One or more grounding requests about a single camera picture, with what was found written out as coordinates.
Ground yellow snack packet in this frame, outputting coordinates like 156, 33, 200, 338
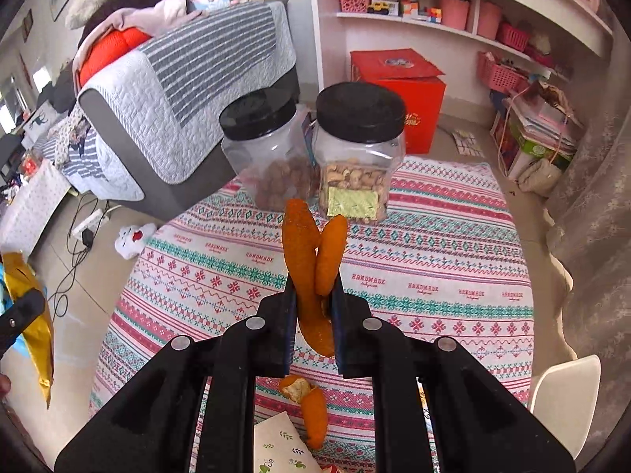
2, 251, 54, 410

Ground clear jar with dark nuts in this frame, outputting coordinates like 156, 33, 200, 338
218, 88, 321, 210

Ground floral cloth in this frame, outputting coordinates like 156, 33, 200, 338
52, 106, 92, 168

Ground pink garment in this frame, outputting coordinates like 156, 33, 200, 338
73, 0, 190, 70

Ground striped quilted sofa cover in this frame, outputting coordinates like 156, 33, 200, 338
81, 1, 297, 203

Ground long orange peel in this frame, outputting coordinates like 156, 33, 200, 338
282, 198, 349, 358

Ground white dotted cloth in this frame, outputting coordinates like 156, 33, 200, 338
0, 158, 72, 257

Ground orange cushion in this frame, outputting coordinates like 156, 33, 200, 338
79, 27, 153, 87

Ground colourful toy blocks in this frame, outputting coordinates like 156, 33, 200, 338
399, 0, 439, 23

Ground white plastic bin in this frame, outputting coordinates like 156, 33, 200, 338
530, 355, 602, 461

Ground grey floral curtain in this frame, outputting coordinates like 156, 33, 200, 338
545, 103, 631, 454

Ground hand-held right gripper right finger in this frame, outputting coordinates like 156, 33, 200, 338
329, 276, 577, 473

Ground tile pattern sheet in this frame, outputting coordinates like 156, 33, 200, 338
451, 129, 486, 156

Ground grey sofa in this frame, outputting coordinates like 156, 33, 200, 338
79, 0, 301, 222

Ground black cable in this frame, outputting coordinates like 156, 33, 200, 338
52, 192, 124, 316

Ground green and white cardboard box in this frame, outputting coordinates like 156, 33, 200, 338
510, 125, 573, 161

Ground white power strip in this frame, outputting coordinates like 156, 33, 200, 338
71, 209, 106, 237

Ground patterned tablecloth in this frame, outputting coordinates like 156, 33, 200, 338
89, 155, 536, 473

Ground short orange peel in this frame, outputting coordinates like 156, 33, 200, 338
278, 374, 329, 450

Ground pink cup with pens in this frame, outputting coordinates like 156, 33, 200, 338
440, 0, 470, 31

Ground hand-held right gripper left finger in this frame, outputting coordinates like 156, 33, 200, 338
54, 283, 299, 473

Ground white bookshelf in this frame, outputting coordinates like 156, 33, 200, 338
310, 0, 614, 109

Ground white tote bag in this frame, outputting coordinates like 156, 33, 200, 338
517, 158, 563, 195

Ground stack of papers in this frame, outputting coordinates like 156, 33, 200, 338
508, 91, 577, 149

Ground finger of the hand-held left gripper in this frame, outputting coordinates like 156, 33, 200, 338
0, 288, 47, 358

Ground white plush toy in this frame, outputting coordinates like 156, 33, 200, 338
115, 223, 157, 259

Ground small pink mesh basket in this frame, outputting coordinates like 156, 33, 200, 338
498, 22, 533, 52

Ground clear jar with yellow label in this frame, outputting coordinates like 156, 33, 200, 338
312, 82, 407, 225

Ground leaf print white paper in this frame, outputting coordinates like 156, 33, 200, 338
254, 411, 322, 473

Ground red gift box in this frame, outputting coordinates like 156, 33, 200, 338
350, 48, 447, 155

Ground large pink mesh basket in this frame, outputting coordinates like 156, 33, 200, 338
477, 52, 530, 93

